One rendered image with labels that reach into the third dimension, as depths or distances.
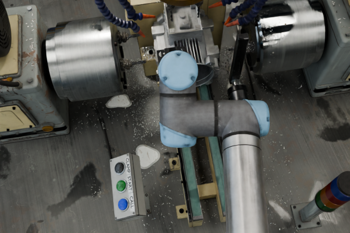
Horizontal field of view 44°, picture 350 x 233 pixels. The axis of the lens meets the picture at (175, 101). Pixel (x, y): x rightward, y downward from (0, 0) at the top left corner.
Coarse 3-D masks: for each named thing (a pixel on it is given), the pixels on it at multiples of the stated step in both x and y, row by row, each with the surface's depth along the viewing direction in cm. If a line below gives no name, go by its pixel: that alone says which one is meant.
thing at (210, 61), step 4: (200, 8) 136; (200, 12) 135; (204, 12) 136; (160, 16) 135; (200, 16) 136; (160, 20) 135; (164, 20) 135; (208, 56) 128; (208, 60) 128; (212, 60) 128; (208, 64) 129; (212, 64) 129; (212, 80) 140; (208, 84) 141
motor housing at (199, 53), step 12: (156, 24) 138; (156, 36) 135; (204, 36) 134; (156, 48) 135; (192, 48) 129; (204, 48) 131; (204, 60) 129; (216, 60) 132; (204, 72) 140; (216, 72) 134
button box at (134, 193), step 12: (120, 156) 118; (132, 156) 118; (132, 168) 116; (132, 180) 114; (120, 192) 114; (132, 192) 113; (132, 204) 111; (144, 204) 115; (120, 216) 112; (132, 216) 111; (144, 216) 114
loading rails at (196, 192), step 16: (208, 96) 142; (208, 144) 138; (176, 160) 143; (192, 160) 133; (192, 176) 131; (192, 192) 128; (208, 192) 136; (176, 208) 136; (192, 208) 127; (224, 208) 126; (192, 224) 134
